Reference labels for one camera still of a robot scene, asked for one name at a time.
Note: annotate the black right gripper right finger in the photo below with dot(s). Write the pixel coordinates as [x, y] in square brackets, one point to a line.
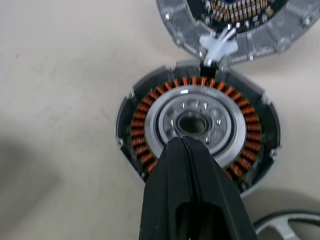
[220, 200]

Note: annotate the grey motor housing copper windings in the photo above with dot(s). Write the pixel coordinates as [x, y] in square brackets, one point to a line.
[253, 125]

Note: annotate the spoked rotor with black rim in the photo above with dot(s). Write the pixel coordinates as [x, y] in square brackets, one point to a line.
[277, 228]

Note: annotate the grey round motor lid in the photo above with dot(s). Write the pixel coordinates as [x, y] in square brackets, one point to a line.
[265, 42]

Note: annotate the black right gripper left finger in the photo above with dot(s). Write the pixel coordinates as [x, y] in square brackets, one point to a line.
[165, 190]

